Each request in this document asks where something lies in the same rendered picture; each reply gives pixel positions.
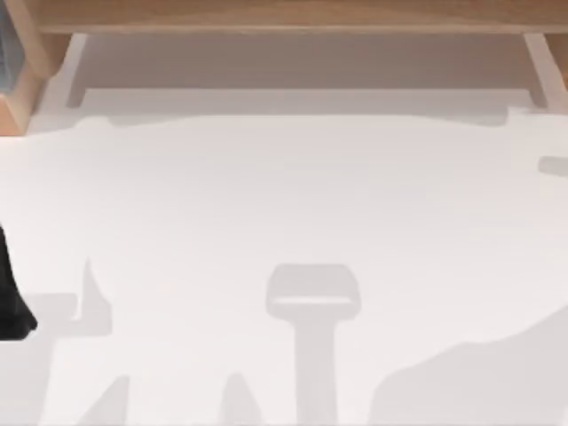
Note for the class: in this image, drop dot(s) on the wooden cupboard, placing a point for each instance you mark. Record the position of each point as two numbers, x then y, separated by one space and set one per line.
284 18

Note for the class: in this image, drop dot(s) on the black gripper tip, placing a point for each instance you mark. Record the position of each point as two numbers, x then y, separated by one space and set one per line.
13 306

